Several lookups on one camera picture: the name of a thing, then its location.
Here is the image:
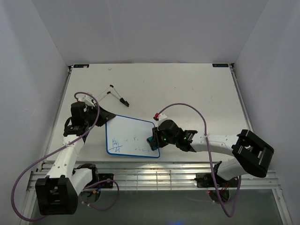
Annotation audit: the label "dark corner label left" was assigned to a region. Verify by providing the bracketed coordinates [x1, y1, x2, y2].
[73, 64, 90, 68]

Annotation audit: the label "blue-framed whiteboard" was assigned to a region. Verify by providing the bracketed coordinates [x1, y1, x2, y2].
[105, 115, 160, 158]

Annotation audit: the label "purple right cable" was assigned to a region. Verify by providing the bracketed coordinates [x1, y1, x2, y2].
[154, 103, 242, 218]

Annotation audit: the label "purple cable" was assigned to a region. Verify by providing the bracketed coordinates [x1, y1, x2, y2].
[154, 103, 242, 218]
[11, 91, 120, 222]

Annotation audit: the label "aluminium front frame rails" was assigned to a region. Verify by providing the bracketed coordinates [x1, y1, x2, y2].
[27, 162, 281, 191]

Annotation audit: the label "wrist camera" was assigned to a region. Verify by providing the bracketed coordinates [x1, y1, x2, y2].
[153, 113, 168, 126]
[78, 94, 97, 107]

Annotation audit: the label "dark corner label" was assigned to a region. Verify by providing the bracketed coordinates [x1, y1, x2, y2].
[73, 64, 90, 68]
[212, 63, 229, 68]

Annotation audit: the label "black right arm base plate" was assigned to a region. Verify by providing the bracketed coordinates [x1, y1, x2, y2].
[194, 173, 238, 188]

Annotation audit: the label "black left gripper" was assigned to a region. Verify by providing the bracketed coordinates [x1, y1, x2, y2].
[84, 103, 115, 127]

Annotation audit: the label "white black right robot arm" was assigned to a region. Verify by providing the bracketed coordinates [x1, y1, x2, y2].
[147, 120, 274, 187]

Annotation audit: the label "wire whiteboard stand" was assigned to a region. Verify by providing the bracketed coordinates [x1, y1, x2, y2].
[96, 84, 129, 107]

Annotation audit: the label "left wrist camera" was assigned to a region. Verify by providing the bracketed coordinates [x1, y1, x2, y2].
[78, 94, 97, 107]

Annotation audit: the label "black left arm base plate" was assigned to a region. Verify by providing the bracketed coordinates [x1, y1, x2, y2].
[93, 172, 115, 189]

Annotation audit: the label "aluminium table edge rail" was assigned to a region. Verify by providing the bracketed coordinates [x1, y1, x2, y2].
[229, 62, 267, 169]

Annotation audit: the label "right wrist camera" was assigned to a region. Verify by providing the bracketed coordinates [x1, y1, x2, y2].
[153, 113, 168, 126]

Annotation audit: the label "blue bone-shaped whiteboard eraser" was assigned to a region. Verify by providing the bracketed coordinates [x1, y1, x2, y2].
[147, 136, 158, 151]

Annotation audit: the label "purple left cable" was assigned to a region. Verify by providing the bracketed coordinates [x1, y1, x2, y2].
[11, 91, 120, 222]

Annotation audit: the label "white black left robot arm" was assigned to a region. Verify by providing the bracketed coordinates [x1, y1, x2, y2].
[35, 102, 116, 216]

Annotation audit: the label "dark corner label right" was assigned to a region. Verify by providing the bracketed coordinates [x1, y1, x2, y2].
[212, 63, 229, 68]

